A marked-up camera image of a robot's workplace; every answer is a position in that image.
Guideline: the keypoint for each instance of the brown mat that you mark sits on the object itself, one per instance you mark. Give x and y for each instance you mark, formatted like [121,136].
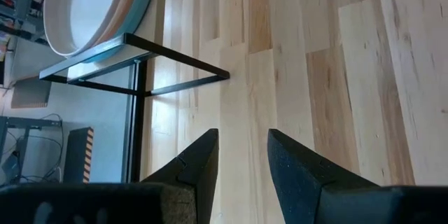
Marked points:
[29,92]

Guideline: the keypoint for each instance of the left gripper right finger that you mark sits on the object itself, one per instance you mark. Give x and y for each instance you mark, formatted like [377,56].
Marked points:
[332,199]

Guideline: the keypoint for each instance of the grey metal table frame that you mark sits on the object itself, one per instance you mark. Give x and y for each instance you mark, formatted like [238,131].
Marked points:
[31,122]

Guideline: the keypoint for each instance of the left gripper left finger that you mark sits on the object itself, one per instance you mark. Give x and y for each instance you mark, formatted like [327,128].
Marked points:
[105,203]

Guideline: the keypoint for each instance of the black frame wooden shelf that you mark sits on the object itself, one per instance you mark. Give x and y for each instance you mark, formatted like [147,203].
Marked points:
[175,54]

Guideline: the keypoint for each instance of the black block with orange stripes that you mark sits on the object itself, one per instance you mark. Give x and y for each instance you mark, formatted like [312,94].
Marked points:
[77,154]

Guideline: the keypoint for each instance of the cream white plate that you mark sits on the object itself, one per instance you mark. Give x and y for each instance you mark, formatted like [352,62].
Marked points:
[84,7]

